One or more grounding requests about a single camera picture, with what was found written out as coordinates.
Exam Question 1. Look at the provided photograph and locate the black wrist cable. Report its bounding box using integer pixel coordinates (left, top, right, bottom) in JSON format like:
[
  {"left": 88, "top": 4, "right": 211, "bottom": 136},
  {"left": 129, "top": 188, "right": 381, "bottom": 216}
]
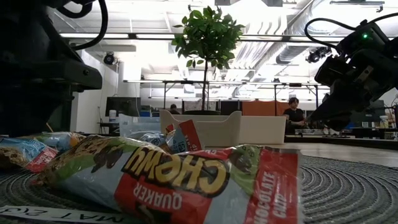
[
  {"left": 303, "top": 12, "right": 398, "bottom": 50},
  {"left": 57, "top": 0, "right": 109, "bottom": 51}
]

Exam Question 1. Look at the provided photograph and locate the green potted plant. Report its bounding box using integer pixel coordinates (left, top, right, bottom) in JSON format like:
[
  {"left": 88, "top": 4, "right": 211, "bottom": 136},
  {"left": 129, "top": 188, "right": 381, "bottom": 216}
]
[{"left": 170, "top": 5, "right": 246, "bottom": 116}]

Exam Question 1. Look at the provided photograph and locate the orange partition panel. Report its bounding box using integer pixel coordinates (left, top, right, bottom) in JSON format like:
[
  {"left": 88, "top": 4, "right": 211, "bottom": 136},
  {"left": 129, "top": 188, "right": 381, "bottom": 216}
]
[{"left": 241, "top": 100, "right": 292, "bottom": 117}]

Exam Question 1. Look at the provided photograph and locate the black computer monitor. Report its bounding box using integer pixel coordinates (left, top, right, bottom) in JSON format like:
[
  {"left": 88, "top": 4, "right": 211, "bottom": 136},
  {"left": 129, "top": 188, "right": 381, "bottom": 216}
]
[{"left": 104, "top": 96, "right": 142, "bottom": 118}]

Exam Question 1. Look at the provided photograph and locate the grey plastic bin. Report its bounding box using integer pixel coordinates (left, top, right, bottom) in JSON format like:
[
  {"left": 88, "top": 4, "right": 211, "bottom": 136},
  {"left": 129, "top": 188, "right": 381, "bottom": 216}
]
[{"left": 159, "top": 109, "right": 243, "bottom": 148}]

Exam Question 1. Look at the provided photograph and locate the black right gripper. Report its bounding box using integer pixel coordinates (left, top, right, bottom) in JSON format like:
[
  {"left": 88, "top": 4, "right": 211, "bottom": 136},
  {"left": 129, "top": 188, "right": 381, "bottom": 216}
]
[{"left": 307, "top": 20, "right": 388, "bottom": 132}]

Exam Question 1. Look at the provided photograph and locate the white tape label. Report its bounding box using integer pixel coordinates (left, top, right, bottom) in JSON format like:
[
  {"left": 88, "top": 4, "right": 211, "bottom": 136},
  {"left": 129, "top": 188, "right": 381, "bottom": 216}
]
[{"left": 0, "top": 204, "right": 125, "bottom": 224}]

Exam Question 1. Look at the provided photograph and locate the silver ceiling air duct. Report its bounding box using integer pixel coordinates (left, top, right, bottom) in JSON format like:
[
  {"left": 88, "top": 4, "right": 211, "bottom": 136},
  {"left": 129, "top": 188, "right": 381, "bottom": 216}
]
[{"left": 231, "top": 0, "right": 330, "bottom": 71}]

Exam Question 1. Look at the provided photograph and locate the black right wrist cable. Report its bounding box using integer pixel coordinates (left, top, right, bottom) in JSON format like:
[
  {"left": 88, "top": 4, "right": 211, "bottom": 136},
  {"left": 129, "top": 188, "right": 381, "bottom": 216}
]
[{"left": 303, "top": 12, "right": 398, "bottom": 50}]

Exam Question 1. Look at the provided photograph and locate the multicoloured granola bar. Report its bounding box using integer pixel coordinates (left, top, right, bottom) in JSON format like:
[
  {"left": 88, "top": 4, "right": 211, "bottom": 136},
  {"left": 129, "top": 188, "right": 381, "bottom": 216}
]
[{"left": 0, "top": 136, "right": 59, "bottom": 174}]

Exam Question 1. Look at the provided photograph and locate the white plastic bin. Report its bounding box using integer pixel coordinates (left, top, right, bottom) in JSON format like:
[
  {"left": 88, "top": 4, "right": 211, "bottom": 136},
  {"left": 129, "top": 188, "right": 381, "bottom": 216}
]
[{"left": 241, "top": 115, "right": 287, "bottom": 145}]

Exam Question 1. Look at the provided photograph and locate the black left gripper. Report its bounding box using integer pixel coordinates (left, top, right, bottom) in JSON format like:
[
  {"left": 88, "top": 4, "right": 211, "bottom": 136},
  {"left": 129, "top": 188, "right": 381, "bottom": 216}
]
[{"left": 0, "top": 0, "right": 104, "bottom": 138}]

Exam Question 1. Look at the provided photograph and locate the overhead light bar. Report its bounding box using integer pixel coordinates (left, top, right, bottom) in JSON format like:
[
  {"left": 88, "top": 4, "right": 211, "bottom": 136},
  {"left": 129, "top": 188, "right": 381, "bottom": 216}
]
[{"left": 58, "top": 32, "right": 346, "bottom": 43}]

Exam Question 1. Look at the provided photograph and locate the black ceiling camera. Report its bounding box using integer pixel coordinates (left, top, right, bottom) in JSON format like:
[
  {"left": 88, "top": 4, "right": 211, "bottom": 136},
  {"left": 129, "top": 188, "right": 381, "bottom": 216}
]
[{"left": 103, "top": 51, "right": 116, "bottom": 66}]

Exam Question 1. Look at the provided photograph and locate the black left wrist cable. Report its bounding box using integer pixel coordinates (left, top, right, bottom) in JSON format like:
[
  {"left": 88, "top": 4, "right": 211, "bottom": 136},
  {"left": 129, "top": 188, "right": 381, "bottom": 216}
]
[{"left": 57, "top": 0, "right": 109, "bottom": 51}]

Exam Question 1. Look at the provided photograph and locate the red blue granola bar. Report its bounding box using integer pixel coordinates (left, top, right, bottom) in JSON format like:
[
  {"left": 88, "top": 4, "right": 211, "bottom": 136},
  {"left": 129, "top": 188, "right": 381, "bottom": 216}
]
[{"left": 164, "top": 119, "right": 203, "bottom": 154}]

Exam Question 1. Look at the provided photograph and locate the clear plastic bin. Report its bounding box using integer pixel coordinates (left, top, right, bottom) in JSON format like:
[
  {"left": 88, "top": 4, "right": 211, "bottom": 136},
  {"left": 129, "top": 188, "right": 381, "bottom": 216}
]
[{"left": 118, "top": 113, "right": 162, "bottom": 141}]

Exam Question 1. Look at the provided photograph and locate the black ceiling spotlight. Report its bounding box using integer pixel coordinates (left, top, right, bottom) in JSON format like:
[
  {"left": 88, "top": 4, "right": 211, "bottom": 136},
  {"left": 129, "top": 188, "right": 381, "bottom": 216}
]
[{"left": 305, "top": 45, "right": 333, "bottom": 64}]

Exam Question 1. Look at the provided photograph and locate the red green Chewy granola bar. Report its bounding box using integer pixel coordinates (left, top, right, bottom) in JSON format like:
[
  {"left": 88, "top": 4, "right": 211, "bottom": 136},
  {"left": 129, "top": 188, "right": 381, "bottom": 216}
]
[{"left": 32, "top": 134, "right": 305, "bottom": 224}]

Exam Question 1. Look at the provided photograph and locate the black background table frame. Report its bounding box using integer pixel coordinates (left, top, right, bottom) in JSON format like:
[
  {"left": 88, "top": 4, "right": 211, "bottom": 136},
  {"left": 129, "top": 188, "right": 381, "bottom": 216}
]
[{"left": 123, "top": 79, "right": 322, "bottom": 116}]

